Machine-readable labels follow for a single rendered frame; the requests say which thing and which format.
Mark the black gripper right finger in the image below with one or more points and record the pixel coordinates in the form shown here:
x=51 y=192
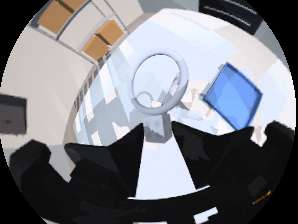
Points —
x=203 y=152

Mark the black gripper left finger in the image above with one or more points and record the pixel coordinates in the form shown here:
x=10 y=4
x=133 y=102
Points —
x=122 y=158

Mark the blue tray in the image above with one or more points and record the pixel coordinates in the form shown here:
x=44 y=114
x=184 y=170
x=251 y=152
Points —
x=234 y=97

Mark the grey metal t-shaped stake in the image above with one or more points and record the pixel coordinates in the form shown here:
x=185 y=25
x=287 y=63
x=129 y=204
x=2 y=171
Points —
x=173 y=88

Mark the grey metal ring with small tab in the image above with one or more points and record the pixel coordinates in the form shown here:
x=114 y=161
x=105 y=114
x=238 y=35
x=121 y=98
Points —
x=158 y=127

